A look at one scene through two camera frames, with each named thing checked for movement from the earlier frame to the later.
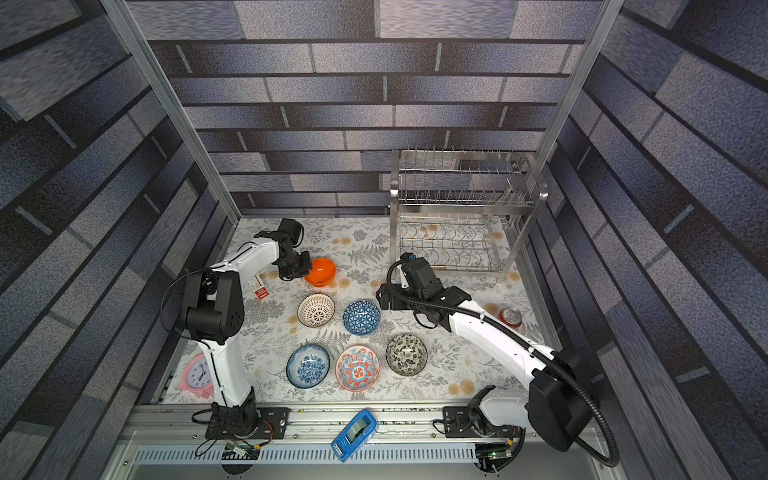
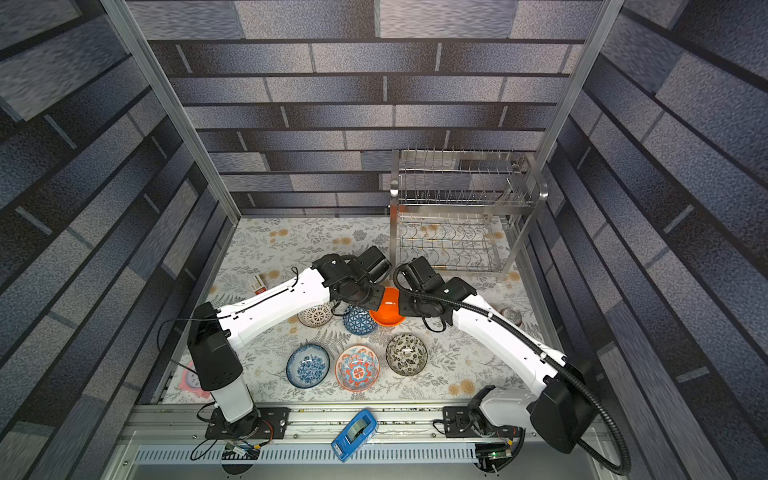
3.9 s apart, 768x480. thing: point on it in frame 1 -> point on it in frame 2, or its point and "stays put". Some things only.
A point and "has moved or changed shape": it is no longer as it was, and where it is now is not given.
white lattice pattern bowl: x=316 y=309 stays put
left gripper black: x=305 y=269 -> x=376 y=303
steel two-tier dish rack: x=462 y=209 stays put
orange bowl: x=322 y=272 has moved or changed shape
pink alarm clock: x=197 y=376 stays put
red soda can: x=510 y=316 stays put
